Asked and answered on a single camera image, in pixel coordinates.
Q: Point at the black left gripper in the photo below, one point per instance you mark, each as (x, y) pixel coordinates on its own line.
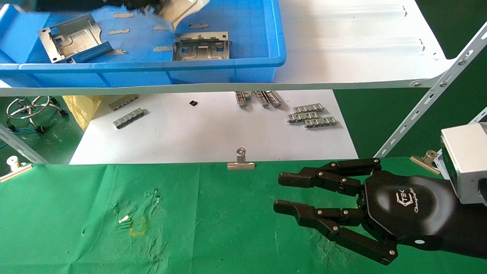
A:
(76, 3)

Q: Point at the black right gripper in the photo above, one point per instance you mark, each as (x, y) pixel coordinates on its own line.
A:
(411, 209)

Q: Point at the stamped sheet metal bracket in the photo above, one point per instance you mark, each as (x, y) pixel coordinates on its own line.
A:
(201, 47)
(179, 11)

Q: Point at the small flat metal strip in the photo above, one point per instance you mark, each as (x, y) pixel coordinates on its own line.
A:
(116, 52)
(161, 27)
(119, 31)
(163, 48)
(198, 26)
(123, 15)

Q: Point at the grey metal connector strip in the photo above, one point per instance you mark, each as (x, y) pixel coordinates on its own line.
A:
(320, 122)
(309, 108)
(242, 99)
(274, 99)
(123, 102)
(303, 117)
(261, 99)
(129, 118)

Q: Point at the silver binder clip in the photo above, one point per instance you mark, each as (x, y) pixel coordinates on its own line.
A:
(424, 164)
(241, 165)
(15, 171)

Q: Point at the blue plastic bin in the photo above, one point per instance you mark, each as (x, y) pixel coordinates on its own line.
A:
(247, 38)

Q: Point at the yellow cloth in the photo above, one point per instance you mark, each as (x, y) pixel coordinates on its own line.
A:
(81, 108)

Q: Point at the green cloth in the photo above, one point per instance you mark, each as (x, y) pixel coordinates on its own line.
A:
(190, 220)

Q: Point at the white metal shelf board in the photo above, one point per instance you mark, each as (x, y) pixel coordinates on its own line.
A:
(342, 57)

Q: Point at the metal bracket with bent flap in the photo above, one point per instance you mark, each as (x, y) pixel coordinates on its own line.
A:
(72, 38)

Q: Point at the white perforated shelf post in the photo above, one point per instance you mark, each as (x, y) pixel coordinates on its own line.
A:
(426, 104)
(23, 148)
(480, 115)

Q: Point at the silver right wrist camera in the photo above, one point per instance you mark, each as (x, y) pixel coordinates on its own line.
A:
(468, 160)

